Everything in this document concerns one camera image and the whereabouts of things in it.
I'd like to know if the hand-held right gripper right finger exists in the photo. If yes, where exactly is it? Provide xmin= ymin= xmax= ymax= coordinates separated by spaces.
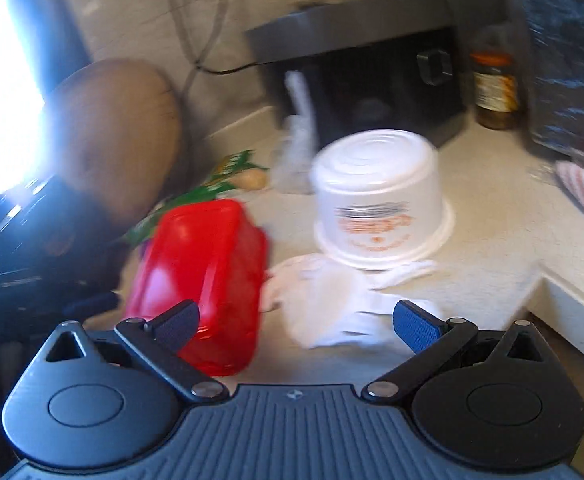
xmin=363 ymin=299 xmax=546 ymax=404

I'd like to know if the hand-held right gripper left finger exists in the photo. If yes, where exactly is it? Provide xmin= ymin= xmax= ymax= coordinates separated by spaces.
xmin=46 ymin=299 xmax=225 ymax=404

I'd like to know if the red plastic bin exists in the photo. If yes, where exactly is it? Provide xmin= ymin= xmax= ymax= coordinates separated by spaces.
xmin=123 ymin=199 xmax=271 ymax=377

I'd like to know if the person's left forearm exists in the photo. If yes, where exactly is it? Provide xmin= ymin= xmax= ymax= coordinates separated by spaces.
xmin=44 ymin=59 xmax=183 ymax=233

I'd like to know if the ginger root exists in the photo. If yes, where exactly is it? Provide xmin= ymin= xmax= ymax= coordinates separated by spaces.
xmin=232 ymin=168 xmax=268 ymax=192

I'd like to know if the bright window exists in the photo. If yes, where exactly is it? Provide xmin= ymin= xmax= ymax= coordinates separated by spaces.
xmin=0 ymin=0 xmax=50 ymax=198

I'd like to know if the glass jar with orange lid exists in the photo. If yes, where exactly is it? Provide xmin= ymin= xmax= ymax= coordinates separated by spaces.
xmin=471 ymin=51 xmax=521 ymax=131

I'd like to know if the black rice cooker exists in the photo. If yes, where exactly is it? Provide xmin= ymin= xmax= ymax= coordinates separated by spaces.
xmin=244 ymin=0 xmax=469 ymax=147

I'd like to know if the black plastic-wrapped appliance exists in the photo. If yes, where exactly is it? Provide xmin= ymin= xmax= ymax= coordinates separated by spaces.
xmin=514 ymin=0 xmax=584 ymax=161

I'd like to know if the black power cable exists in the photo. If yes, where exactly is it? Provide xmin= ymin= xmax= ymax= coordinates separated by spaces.
xmin=192 ymin=0 xmax=273 ymax=75

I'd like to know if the grey power cable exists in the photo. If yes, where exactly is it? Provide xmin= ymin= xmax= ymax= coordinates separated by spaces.
xmin=169 ymin=0 xmax=198 ymax=98

